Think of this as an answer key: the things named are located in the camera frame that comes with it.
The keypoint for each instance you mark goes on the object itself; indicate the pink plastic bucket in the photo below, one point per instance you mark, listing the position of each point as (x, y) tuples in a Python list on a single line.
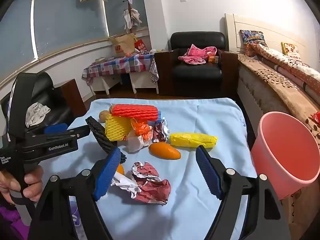
[(282, 142)]

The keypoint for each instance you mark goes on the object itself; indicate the checkered tablecloth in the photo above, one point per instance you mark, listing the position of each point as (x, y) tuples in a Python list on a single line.
[(120, 65)]

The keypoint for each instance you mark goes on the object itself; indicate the large window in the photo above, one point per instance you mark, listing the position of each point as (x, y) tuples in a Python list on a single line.
[(70, 17)]

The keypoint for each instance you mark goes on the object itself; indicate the purple clothing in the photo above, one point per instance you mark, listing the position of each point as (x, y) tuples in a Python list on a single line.
[(10, 217)]

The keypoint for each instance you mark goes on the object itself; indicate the red foam net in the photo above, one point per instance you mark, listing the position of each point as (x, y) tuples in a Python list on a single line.
[(135, 113)]

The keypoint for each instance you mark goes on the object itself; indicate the blue foam net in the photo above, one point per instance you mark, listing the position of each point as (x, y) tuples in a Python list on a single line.
[(159, 116)]

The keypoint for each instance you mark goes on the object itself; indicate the clear red-print snack packet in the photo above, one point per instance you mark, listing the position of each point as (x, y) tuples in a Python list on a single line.
[(135, 143)]

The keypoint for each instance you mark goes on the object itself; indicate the black leather armchair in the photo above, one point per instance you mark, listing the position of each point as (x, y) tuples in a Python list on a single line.
[(197, 72), (45, 90)]

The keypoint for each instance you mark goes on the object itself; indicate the yellow foam net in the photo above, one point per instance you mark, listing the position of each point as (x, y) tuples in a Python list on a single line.
[(116, 128)]

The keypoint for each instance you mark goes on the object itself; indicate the white patterned cloth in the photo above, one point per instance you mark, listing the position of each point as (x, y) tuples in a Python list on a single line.
[(37, 113)]

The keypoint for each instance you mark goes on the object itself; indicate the white bed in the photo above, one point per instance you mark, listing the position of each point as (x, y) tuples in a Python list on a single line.
[(272, 32)]

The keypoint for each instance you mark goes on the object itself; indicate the brown paper bag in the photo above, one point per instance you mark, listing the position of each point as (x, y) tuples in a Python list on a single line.
[(122, 45)]

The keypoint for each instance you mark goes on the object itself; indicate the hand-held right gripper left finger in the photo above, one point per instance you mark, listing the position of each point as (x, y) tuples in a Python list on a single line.
[(107, 175)]

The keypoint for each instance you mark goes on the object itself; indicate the yellow floral pillow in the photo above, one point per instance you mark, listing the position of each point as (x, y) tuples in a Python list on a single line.
[(290, 48)]

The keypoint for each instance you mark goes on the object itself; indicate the dotted pink-white quilt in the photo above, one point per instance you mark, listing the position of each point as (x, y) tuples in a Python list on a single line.
[(295, 65)]

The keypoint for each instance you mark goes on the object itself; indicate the orange mango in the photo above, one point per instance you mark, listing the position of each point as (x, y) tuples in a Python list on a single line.
[(165, 151)]

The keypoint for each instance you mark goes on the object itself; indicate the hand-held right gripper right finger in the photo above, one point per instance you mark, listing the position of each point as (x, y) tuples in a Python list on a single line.
[(208, 172)]

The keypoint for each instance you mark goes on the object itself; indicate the large red paper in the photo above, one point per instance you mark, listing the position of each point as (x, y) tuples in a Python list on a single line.
[(152, 187)]

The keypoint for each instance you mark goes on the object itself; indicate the small crumpled red-white wrapper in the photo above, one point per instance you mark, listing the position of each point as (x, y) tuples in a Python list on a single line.
[(160, 132)]

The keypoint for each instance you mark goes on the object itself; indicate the person's left hand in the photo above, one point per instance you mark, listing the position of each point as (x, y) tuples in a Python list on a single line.
[(32, 185)]

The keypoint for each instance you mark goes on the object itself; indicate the orange box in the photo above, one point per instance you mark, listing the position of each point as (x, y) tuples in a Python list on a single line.
[(213, 59)]

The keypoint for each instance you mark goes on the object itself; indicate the red snack packet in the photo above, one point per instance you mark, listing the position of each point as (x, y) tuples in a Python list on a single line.
[(316, 118)]

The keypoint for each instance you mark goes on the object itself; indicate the orange plastic bag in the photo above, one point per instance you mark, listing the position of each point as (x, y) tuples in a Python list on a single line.
[(141, 128)]

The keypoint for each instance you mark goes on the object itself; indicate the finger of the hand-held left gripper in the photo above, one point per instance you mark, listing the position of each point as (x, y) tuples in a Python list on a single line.
[(78, 130), (56, 128)]

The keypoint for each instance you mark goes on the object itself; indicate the hanging white clothes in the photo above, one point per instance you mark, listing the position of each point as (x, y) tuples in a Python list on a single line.
[(131, 17)]

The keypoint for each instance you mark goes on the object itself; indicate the cartoon print pillow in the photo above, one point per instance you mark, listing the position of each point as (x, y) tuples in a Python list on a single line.
[(251, 40)]

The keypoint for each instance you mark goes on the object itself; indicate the pink clothing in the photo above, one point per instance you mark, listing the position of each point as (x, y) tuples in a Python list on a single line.
[(195, 53)]

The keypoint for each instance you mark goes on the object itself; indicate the light blue cloth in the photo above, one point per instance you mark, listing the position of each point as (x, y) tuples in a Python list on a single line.
[(200, 120)]

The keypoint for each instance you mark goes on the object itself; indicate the small orange fruit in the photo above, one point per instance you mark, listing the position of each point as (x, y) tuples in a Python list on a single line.
[(120, 170)]

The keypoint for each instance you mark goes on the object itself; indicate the white table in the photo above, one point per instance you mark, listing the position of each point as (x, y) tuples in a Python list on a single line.
[(142, 82)]

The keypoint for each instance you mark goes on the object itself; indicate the black foam net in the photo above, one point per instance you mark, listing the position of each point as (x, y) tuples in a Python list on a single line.
[(105, 142)]

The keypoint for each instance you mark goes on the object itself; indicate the yellow plastic bag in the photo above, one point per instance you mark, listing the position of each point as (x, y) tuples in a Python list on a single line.
[(192, 140)]

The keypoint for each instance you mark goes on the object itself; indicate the walnut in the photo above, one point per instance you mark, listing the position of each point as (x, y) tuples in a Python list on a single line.
[(103, 116), (112, 108)]

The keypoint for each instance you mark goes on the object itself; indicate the brown floral blanket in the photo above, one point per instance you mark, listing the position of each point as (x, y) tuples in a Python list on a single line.
[(275, 90)]

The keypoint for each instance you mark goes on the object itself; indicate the red bag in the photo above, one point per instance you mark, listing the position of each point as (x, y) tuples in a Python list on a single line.
[(140, 47)]

